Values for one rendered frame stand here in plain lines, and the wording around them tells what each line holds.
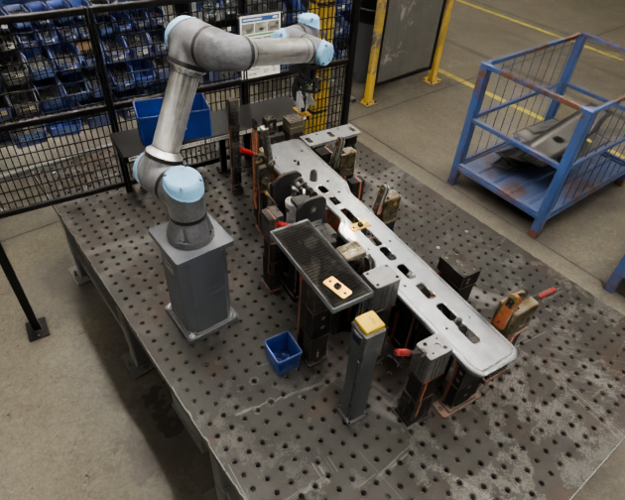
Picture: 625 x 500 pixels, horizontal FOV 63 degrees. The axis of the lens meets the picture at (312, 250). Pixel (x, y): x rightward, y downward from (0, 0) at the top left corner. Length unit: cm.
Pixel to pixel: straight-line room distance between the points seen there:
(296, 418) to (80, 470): 115
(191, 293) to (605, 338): 156
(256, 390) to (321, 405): 22
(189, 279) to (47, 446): 124
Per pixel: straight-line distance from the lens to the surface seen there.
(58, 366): 289
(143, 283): 215
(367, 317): 138
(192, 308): 180
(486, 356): 160
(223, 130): 240
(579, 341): 221
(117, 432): 260
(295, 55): 167
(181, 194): 154
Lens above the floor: 220
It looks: 42 degrees down
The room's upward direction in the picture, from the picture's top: 4 degrees clockwise
